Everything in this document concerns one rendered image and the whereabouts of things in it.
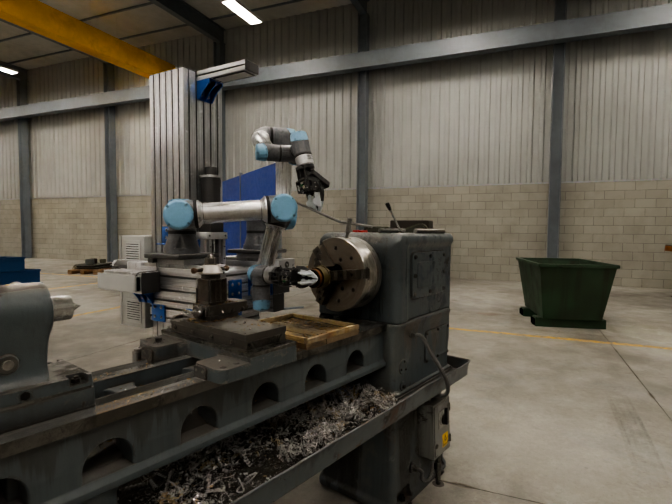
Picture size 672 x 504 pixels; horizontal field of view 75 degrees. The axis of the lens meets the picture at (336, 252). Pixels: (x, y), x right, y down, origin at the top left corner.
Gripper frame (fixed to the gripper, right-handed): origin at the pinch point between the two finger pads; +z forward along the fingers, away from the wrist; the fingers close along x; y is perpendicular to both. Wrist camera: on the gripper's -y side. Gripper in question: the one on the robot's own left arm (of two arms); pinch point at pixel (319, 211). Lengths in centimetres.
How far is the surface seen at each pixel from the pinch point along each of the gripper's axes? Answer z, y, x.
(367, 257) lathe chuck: 24.6, -4.5, 15.2
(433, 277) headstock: 39, -50, 20
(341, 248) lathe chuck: 18.2, -0.7, 6.2
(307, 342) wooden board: 50, 37, 11
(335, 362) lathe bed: 61, 19, 5
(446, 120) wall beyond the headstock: -348, -960, -265
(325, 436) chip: 82, 34, 6
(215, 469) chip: 79, 67, -9
